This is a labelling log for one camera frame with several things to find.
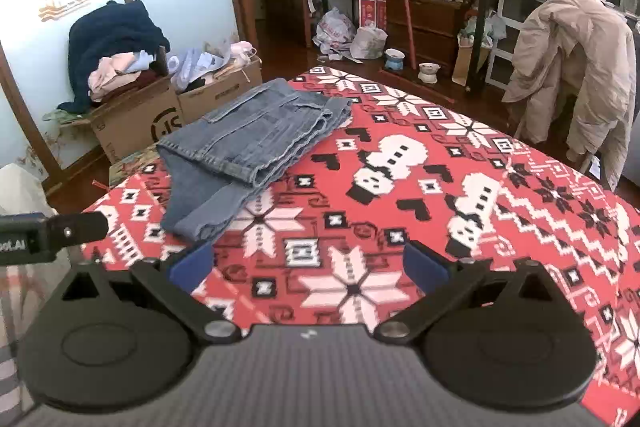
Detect dark wooden drawer cabinet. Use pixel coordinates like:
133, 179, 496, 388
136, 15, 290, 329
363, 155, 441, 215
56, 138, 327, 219
386, 0, 470, 76

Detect cardboard box with items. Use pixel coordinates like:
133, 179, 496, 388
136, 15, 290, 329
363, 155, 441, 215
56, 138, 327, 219
168, 41, 262, 124

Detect blue denim shorts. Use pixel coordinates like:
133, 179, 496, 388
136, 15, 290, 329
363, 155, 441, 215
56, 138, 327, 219
156, 78, 352, 243

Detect pink folded clothes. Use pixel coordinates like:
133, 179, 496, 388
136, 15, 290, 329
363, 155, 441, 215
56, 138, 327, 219
88, 50, 155, 103

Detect large cardboard box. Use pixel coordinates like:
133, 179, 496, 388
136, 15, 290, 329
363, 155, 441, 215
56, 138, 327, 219
60, 77, 184, 164

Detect red snowman patterned tablecloth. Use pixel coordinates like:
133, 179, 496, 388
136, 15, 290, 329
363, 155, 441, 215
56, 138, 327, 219
79, 65, 640, 427

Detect dark navy garment pile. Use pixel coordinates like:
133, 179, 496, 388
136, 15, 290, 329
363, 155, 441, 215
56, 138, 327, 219
58, 0, 170, 114

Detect beige puffer jacket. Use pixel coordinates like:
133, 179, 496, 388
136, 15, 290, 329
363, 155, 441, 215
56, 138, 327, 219
502, 0, 638, 190

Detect red printed plastic bag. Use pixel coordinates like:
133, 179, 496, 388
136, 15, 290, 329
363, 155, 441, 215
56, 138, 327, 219
312, 8, 356, 55

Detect blue white ceramic pot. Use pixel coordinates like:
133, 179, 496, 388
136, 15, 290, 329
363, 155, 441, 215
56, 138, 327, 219
384, 48, 406, 72

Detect white plastic bag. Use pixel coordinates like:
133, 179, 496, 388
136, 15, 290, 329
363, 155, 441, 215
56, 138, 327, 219
349, 26, 387, 60

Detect red broom handle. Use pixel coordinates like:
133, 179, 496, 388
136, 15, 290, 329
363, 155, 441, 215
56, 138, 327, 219
404, 0, 418, 70

